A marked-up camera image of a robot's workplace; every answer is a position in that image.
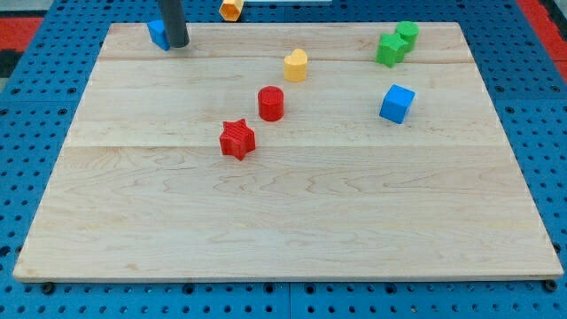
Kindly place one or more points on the red star block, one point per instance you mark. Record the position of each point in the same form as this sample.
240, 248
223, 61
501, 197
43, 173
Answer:
237, 139

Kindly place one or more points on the yellow heart block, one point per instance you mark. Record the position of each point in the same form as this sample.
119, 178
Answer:
295, 66

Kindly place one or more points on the green star block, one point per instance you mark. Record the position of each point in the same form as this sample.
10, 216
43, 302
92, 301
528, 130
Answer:
391, 49

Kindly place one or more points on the wooden board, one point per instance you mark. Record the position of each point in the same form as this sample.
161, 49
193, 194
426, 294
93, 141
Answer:
141, 192

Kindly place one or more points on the red cylinder block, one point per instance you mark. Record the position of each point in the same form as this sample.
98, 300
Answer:
271, 103

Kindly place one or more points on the blue cube block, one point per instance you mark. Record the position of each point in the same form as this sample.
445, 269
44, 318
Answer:
396, 103

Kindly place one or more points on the yellow hexagon block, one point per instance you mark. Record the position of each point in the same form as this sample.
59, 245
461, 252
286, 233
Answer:
231, 10

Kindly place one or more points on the green cylinder block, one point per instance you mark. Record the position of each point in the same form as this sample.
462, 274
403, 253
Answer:
408, 31

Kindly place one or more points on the blue block at top left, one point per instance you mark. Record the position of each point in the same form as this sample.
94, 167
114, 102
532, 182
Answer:
158, 34

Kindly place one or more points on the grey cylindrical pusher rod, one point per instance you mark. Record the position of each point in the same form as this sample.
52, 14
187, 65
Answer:
172, 14

